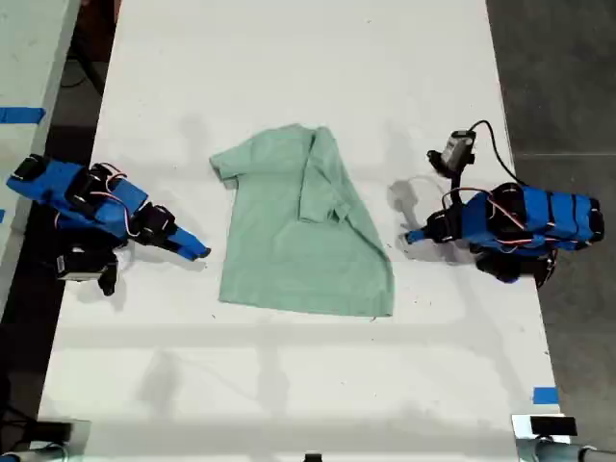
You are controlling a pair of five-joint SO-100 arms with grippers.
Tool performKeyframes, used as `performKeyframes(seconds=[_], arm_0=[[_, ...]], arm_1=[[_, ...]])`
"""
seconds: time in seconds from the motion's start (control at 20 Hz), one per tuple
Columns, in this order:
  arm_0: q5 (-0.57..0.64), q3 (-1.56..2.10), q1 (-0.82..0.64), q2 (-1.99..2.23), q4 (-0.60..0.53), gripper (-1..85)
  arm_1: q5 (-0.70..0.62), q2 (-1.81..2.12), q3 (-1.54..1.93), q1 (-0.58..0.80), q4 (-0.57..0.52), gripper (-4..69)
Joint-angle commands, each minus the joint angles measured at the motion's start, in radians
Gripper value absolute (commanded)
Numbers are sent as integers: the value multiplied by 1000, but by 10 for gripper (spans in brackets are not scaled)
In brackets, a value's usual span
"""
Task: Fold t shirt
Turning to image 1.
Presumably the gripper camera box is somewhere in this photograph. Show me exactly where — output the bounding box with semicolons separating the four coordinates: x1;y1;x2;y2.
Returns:
426;129;476;170
55;247;119;296

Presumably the black camera stalk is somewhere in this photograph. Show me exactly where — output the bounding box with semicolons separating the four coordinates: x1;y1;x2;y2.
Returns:
447;166;467;206

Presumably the pale green T-shirt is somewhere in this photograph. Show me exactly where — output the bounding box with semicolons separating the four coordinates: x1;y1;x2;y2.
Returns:
209;123;397;319

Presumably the grey pipe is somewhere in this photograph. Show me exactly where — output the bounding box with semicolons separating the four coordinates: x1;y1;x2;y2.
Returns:
516;437;616;462

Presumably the small black box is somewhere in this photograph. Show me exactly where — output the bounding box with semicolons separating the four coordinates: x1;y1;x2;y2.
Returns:
35;421;74;442
529;416;578;437

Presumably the red white servo wire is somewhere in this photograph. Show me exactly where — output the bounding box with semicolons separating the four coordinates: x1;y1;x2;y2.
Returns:
103;163;136;237
441;187;483;214

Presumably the black camera cable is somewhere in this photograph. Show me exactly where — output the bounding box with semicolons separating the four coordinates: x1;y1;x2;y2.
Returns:
467;119;526;187

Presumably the white side table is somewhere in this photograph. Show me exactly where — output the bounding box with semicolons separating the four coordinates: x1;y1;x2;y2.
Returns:
0;0;84;309

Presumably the long blue tape strip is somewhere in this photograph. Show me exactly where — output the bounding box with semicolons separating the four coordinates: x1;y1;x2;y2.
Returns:
0;106;47;125

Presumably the short blue tape strip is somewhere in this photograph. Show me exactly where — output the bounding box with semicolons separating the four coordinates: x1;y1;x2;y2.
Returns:
532;386;561;406

